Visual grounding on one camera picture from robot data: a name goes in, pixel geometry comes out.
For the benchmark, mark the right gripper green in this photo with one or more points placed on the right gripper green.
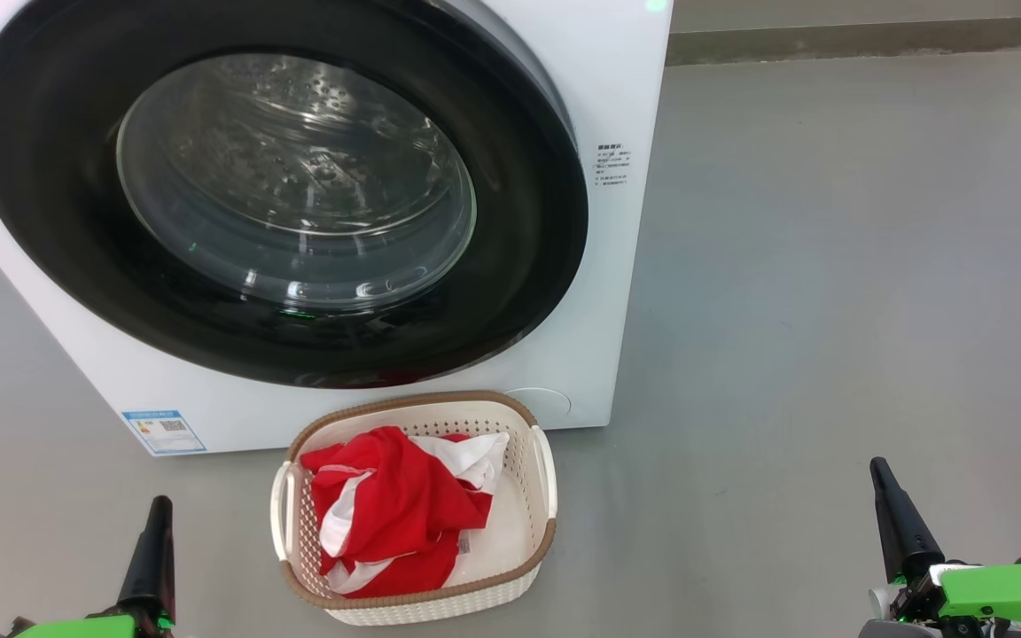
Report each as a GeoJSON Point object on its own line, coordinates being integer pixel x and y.
{"type": "Point", "coordinates": [1007, 594]}

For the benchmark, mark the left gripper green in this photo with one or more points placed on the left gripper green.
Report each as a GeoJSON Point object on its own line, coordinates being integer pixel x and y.
{"type": "Point", "coordinates": [85, 627]}

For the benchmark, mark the red and white garment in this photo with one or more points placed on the red and white garment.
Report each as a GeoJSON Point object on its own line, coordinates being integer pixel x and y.
{"type": "Point", "coordinates": [395, 505]}

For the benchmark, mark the black round washer door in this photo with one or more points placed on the black round washer door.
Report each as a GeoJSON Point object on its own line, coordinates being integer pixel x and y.
{"type": "Point", "coordinates": [528, 248]}

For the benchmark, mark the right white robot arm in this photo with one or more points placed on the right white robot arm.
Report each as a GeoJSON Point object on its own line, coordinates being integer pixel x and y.
{"type": "Point", "coordinates": [900, 630]}

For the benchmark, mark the cream perforated basket brown rim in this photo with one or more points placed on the cream perforated basket brown rim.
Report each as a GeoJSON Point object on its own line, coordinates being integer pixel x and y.
{"type": "Point", "coordinates": [519, 532]}

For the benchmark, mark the white front-load washing machine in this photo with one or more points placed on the white front-load washing machine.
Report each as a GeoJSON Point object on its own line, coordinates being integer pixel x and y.
{"type": "Point", "coordinates": [626, 292]}

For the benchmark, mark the blue energy label sticker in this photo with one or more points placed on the blue energy label sticker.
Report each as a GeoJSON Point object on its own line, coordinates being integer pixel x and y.
{"type": "Point", "coordinates": [163, 432]}

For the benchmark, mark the round white filter cover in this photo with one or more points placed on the round white filter cover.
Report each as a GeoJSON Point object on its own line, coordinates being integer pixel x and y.
{"type": "Point", "coordinates": [539, 403]}

